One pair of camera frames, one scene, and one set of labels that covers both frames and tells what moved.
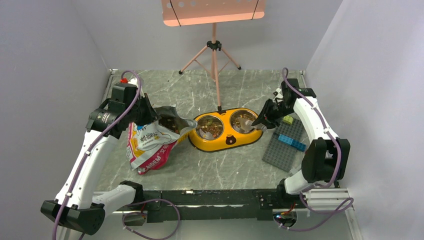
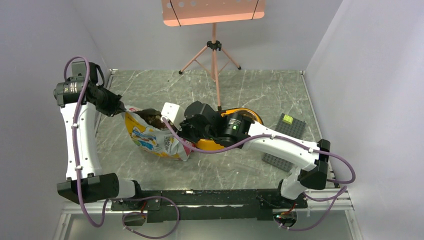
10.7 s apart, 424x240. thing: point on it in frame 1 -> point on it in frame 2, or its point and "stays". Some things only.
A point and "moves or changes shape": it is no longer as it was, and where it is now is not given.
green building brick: (288, 119) stays
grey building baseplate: (280, 155) stays
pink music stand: (212, 58) stays
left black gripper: (151, 115) -> (115, 107)
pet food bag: (149, 145) moves or changes shape
